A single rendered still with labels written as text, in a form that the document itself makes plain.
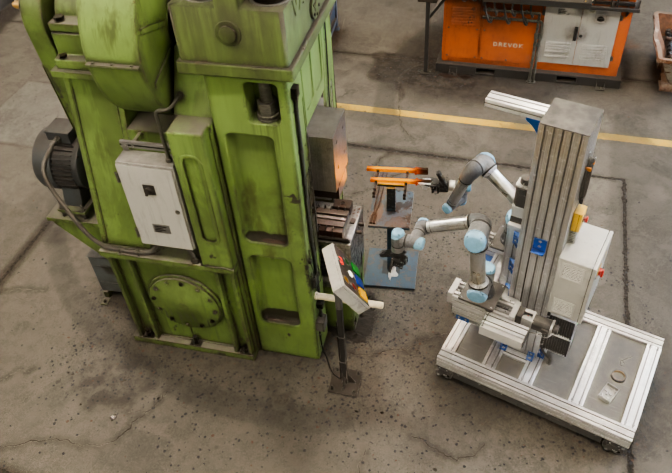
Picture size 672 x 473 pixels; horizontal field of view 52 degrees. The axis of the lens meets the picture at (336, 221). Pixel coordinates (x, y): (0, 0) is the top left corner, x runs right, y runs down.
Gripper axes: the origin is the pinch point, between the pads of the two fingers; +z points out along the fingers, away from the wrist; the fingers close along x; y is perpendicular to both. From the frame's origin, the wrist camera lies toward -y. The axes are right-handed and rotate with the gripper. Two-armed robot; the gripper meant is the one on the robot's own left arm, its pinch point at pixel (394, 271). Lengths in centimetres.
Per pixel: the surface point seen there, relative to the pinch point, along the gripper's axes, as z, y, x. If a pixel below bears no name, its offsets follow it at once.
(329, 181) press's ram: -51, -45, 4
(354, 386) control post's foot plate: 93, -14, -32
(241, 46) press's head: -153, -64, -31
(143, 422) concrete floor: 94, -124, -123
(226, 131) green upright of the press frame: -100, -82, -34
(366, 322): 93, -33, 20
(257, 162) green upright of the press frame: -77, -72, -25
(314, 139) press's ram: -81, -51, 2
